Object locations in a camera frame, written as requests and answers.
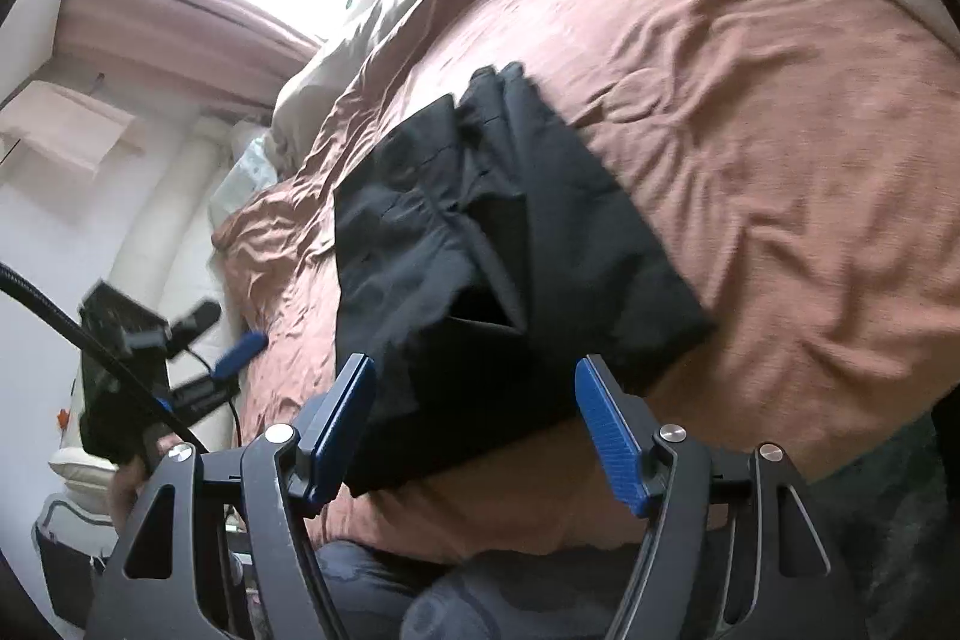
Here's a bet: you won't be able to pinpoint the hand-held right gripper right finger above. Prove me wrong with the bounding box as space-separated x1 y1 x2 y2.
574 353 833 640

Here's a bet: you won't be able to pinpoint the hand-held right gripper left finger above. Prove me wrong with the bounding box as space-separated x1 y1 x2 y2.
88 353 378 640

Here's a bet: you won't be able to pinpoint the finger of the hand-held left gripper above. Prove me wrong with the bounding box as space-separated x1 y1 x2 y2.
154 331 269 420
161 301 223 360

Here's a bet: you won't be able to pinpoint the large black garment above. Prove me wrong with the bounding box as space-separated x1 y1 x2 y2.
334 61 719 498

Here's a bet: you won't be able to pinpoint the person's left hand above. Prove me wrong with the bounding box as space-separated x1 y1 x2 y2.
107 434 197 532

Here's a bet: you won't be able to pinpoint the white pillow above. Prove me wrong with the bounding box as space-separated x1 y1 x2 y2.
208 119 282 229

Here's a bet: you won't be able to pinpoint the person's grey pants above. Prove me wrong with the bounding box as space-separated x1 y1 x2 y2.
313 533 655 640

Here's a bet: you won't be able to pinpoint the beige cardboard box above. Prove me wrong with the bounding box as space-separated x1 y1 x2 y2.
0 81 137 181

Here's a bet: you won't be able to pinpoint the pink curtain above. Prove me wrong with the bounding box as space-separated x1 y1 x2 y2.
56 0 323 112

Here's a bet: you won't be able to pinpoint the dark green rug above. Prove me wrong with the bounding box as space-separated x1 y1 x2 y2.
808 428 960 640

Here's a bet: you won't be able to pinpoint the brown bed sheet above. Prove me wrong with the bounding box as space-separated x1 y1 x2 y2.
212 0 960 566

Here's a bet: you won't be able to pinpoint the beige blanket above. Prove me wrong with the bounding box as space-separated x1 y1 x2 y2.
268 0 732 157

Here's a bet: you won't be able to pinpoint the thick black cable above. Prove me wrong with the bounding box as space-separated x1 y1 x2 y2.
0 261 215 453

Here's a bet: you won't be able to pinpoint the white padded bed frame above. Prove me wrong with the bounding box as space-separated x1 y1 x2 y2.
105 111 242 342

